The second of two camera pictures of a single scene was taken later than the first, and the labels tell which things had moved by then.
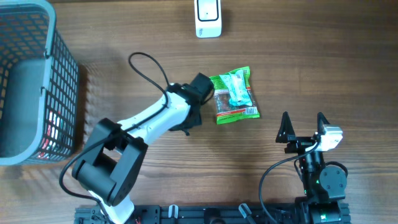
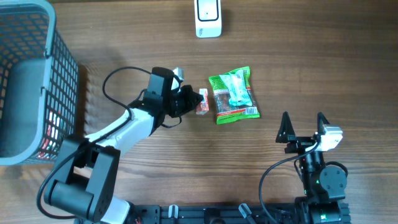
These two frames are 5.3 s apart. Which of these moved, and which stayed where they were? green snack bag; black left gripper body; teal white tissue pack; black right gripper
Moved: black left gripper body
Stayed: teal white tissue pack; green snack bag; black right gripper
